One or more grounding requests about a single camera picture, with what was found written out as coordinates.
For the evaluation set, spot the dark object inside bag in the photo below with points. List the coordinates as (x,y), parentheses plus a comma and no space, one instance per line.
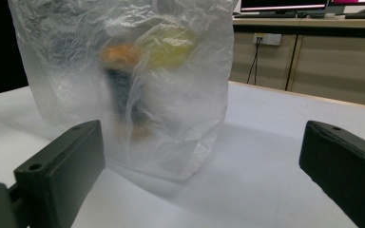
(120,91)

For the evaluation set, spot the translucent white plastic bag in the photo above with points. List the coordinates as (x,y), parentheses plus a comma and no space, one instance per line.
(76,63)

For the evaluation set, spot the yellow fruit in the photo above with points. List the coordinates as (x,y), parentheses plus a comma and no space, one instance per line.
(171,47)

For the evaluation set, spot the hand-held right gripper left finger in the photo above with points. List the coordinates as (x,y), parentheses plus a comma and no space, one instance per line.
(63,167)

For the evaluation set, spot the orange fruit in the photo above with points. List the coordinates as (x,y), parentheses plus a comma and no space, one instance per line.
(120,55)

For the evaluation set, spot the white wall socket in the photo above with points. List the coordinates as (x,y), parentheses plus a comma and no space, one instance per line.
(267,38)

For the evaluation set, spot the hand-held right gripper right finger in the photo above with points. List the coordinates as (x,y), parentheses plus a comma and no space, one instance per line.
(345,164)

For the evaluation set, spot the black computer monitor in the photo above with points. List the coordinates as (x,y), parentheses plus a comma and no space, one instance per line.
(358,2)
(283,4)

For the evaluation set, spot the black keyboard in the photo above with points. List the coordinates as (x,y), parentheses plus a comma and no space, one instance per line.
(364,15)
(266,14)

